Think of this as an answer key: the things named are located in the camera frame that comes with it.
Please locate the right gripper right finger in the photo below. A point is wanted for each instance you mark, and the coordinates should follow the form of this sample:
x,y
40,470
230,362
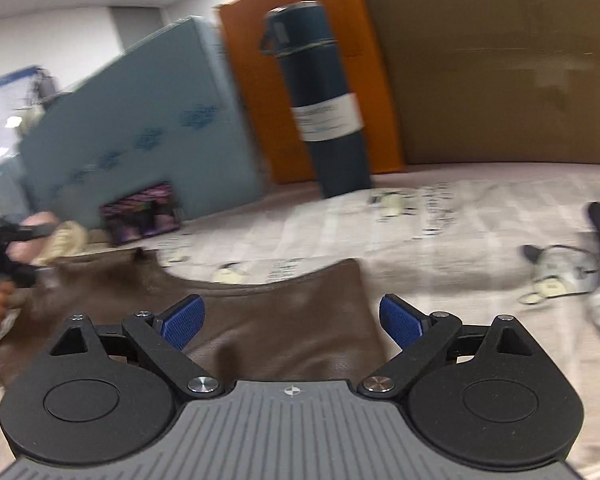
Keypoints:
x,y
424,341

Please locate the orange cardboard box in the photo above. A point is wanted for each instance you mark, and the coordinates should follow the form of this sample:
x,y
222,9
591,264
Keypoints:
x,y
267,101

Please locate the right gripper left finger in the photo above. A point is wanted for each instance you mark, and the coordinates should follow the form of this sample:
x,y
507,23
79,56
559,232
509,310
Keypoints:
x,y
159,341

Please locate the large brown cardboard box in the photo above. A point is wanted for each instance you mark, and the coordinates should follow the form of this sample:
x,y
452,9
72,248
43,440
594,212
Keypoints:
x,y
494,80

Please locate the white and black garment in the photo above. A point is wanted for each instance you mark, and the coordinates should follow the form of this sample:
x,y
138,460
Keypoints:
x,y
565,271

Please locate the cream knitted garment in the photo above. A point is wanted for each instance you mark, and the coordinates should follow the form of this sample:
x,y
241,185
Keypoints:
x,y
68,239

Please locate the smartphone with lit screen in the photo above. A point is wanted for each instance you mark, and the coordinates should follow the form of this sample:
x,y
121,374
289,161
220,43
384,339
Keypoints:
x,y
143,214

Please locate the pink knitted garment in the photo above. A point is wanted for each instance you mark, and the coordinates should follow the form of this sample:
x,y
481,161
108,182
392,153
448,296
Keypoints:
x,y
38,229

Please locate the dark blue vacuum bottle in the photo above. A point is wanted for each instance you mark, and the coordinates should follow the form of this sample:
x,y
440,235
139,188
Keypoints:
x,y
325,110

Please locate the wall poster blue frame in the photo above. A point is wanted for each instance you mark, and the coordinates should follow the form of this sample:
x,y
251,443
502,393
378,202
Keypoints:
x,y
16,92

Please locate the brown leather jacket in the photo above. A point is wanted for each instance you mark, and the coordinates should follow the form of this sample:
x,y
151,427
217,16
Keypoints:
x,y
317,326

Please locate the light blue cardboard box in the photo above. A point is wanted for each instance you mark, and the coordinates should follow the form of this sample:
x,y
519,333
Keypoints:
x,y
167,111

